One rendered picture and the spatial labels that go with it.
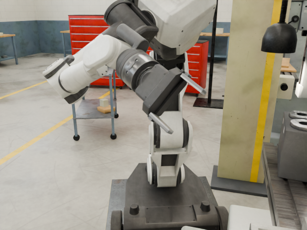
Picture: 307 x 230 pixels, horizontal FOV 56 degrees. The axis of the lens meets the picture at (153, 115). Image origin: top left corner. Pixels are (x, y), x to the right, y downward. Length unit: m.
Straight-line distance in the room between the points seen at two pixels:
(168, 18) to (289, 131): 0.57
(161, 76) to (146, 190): 1.14
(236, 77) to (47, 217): 1.90
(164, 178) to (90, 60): 0.94
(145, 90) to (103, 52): 0.15
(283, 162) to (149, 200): 0.78
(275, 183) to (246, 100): 1.51
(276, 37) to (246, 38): 1.79
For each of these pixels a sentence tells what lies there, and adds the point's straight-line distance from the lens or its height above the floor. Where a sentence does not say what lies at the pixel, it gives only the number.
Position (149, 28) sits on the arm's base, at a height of 1.48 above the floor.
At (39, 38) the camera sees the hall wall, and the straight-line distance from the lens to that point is 12.13.
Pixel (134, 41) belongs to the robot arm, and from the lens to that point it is 0.70.
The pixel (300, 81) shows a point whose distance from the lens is 0.77.
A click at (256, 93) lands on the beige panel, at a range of 2.55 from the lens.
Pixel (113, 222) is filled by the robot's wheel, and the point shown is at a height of 0.59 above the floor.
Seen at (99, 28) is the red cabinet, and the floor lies 1.20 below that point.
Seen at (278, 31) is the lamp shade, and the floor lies 1.49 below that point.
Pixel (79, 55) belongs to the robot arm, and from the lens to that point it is 0.94.
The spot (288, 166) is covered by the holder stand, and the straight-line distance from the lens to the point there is 1.15.
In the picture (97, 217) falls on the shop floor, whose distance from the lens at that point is 2.44.
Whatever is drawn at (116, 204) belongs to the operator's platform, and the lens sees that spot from 1.89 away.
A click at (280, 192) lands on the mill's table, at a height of 0.96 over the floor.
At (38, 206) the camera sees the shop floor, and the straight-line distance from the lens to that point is 2.69.
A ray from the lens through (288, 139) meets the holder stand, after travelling 1.10.
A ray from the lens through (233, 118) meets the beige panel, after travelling 2.62.
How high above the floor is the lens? 1.53
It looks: 20 degrees down
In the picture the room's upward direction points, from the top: straight up
